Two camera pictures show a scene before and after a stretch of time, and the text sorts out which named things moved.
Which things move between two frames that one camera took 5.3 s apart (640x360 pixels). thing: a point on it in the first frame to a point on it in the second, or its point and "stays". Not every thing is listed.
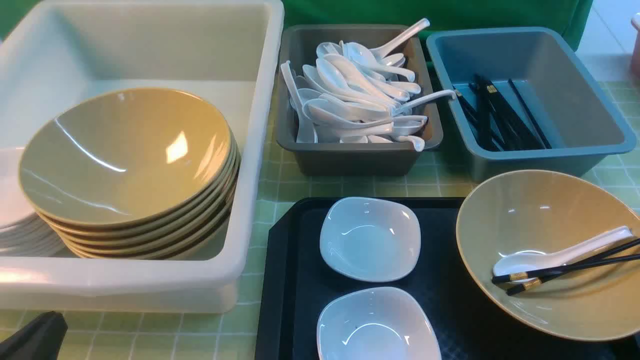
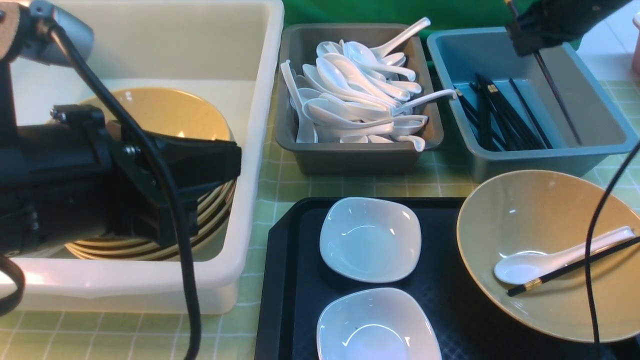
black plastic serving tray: [297, 284] stays
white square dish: [381, 323] stays
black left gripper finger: [40, 339] to [194, 163]
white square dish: [369, 239] stays
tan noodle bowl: [543, 211] stays
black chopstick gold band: [504, 278] to [543, 71]
